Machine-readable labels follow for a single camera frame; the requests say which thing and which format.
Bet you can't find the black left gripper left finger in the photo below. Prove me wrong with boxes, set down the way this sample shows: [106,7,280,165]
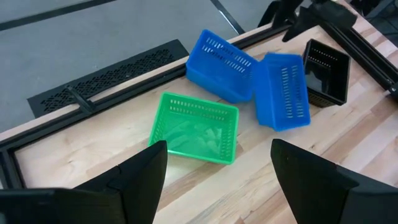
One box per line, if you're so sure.
[0,140,169,224]

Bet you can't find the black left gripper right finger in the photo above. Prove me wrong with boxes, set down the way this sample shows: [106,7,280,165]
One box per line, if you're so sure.
[269,138,398,224]

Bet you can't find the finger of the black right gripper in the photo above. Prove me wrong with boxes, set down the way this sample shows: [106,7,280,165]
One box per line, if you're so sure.
[281,9,317,43]

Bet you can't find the blue plastic slotted basket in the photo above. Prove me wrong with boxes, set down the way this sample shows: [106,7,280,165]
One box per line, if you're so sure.
[253,52,311,132]
[185,29,258,104]

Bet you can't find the black perforated metal shelf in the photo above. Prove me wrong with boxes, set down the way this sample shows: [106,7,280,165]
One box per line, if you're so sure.
[27,39,190,118]

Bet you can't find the black plastic slotted basket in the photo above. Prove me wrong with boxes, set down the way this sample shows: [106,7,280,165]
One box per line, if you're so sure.
[302,39,351,108]

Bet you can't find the black curved frame bracket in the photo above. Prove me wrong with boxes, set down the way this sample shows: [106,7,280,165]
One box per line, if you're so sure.
[257,0,304,27]

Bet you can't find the small black shelf bracket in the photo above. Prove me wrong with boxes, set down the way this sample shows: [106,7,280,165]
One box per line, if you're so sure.
[64,85,96,114]

